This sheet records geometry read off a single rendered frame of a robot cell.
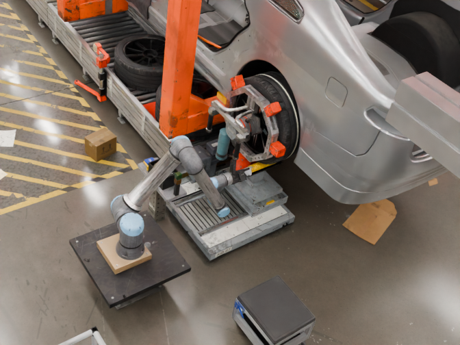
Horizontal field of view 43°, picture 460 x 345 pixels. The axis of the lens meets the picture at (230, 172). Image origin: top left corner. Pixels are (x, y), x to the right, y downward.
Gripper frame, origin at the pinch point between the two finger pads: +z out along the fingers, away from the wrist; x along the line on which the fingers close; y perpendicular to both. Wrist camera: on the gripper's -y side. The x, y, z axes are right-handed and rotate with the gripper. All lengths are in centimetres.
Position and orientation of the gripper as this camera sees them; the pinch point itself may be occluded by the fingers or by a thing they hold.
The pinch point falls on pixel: (250, 166)
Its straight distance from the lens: 420.7
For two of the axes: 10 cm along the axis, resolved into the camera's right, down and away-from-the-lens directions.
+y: 2.9, 9.5, 1.0
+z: 8.0, -3.0, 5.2
